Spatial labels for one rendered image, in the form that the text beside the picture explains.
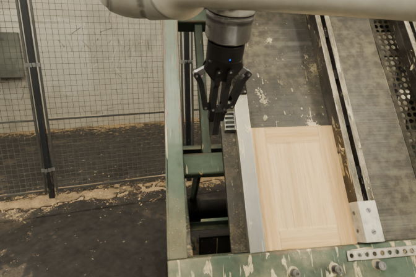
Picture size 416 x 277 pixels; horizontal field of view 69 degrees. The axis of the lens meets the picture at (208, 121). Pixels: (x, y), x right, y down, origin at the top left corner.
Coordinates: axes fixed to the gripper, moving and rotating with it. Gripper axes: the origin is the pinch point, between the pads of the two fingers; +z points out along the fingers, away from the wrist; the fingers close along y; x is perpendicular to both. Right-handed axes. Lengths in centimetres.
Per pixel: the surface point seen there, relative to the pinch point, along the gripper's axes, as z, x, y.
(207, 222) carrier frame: 165, -78, -31
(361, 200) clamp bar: 31, 7, -51
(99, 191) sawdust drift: 216, -162, 61
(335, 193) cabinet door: 34, 0, -46
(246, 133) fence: 22.5, -20.0, -18.3
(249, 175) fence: 30.2, -7.7, -17.0
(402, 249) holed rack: 40, 20, -61
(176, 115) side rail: 19.1, -27.9, 5.2
